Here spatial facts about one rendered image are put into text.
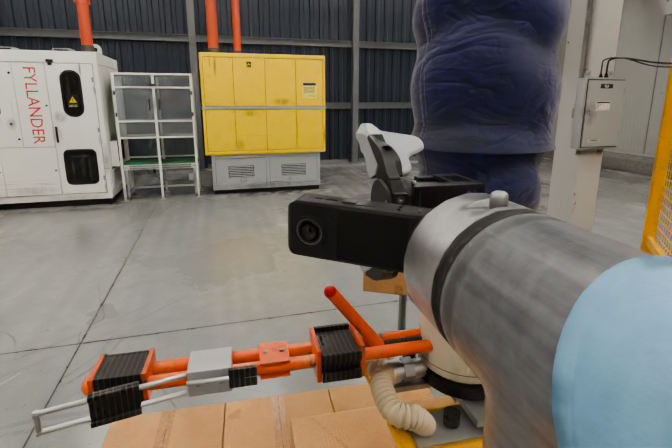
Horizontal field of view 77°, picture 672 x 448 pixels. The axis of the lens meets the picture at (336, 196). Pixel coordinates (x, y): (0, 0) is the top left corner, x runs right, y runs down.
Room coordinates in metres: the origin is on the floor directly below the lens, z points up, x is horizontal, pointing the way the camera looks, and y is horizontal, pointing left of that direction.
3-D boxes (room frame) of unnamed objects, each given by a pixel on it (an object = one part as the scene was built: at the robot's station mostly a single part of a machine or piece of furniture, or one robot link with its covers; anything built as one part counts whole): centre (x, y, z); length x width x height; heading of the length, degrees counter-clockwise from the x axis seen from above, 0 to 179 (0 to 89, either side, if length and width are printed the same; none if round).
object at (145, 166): (7.52, 3.10, 0.32); 1.25 x 0.52 x 0.63; 106
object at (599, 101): (1.85, -1.13, 1.62); 0.20 x 0.05 x 0.30; 102
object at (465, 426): (0.64, -0.27, 1.14); 0.34 x 0.10 x 0.05; 103
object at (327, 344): (0.68, 0.00, 1.24); 0.10 x 0.08 x 0.06; 13
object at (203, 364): (0.63, 0.21, 1.23); 0.07 x 0.07 x 0.04; 13
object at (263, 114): (8.21, 1.38, 1.24); 2.22 x 0.91 x 2.47; 106
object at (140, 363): (0.61, 0.34, 1.24); 0.08 x 0.07 x 0.05; 103
